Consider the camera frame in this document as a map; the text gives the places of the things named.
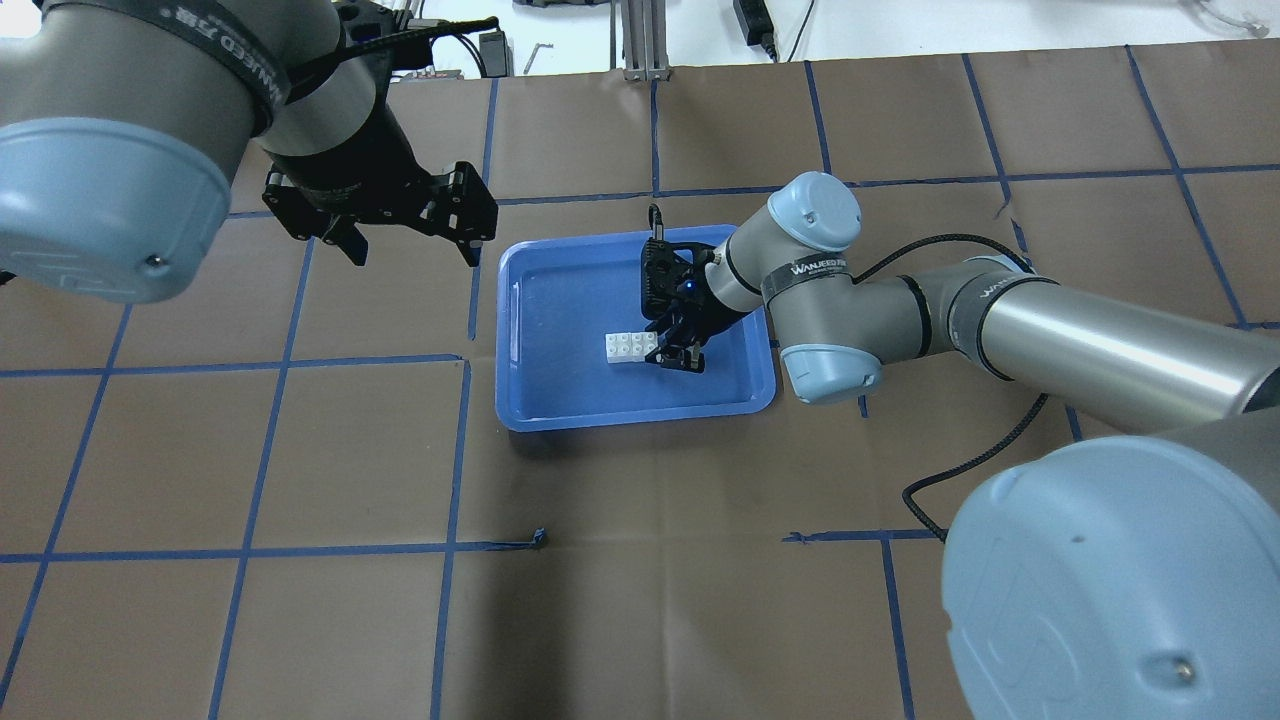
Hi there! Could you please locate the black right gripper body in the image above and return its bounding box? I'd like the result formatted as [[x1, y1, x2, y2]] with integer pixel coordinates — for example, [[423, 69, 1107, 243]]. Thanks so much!
[[640, 234, 716, 331]]

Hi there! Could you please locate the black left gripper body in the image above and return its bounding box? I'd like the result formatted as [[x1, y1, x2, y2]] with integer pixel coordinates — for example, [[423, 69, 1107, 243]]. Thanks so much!
[[262, 152, 477, 240]]

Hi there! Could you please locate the white block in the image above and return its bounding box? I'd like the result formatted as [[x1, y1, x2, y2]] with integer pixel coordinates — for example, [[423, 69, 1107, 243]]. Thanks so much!
[[604, 332, 636, 364], [630, 332, 658, 363]]

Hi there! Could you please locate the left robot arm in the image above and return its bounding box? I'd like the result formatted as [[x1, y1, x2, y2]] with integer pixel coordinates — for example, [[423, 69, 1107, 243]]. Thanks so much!
[[1, 1, 500, 304]]

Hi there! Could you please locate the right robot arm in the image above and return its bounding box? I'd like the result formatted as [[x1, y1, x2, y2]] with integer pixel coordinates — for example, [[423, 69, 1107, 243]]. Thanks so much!
[[640, 172, 1277, 719]]

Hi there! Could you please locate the blue plastic tray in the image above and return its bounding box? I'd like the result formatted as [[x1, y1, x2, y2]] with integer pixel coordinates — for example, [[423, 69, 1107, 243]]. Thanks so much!
[[495, 231, 778, 432]]

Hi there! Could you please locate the black power adapter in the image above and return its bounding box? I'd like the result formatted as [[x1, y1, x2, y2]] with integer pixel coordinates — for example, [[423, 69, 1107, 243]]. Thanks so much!
[[731, 0, 776, 53]]

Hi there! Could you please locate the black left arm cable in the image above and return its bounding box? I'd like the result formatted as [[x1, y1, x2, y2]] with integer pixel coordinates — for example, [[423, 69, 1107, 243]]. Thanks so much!
[[291, 15, 500, 81]]

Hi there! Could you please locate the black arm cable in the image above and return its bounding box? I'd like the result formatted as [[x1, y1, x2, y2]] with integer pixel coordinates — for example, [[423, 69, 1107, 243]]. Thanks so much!
[[850, 234, 1051, 543], [291, 15, 500, 81]]

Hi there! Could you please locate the aluminium frame post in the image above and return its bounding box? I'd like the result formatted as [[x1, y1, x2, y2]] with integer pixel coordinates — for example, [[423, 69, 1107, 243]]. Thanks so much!
[[611, 1, 671, 82]]

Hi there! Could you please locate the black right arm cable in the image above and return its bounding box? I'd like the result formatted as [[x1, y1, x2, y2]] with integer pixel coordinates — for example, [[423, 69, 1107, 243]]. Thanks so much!
[[850, 234, 1051, 543]]

